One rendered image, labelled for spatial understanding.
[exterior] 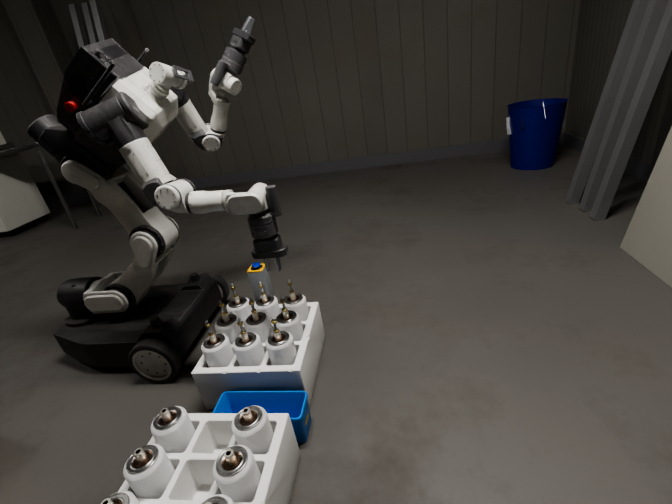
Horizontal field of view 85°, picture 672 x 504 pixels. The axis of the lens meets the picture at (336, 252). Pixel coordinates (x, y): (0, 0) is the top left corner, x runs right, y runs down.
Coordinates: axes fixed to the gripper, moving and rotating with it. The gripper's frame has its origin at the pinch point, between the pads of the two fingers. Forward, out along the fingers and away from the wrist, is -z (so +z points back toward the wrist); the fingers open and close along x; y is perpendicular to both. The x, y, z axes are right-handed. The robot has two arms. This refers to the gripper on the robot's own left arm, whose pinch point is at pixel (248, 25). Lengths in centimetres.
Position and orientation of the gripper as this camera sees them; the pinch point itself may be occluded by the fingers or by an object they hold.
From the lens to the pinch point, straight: 174.3
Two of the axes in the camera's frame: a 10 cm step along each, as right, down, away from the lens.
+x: 6.0, 5.4, -5.9
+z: -4.8, 8.3, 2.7
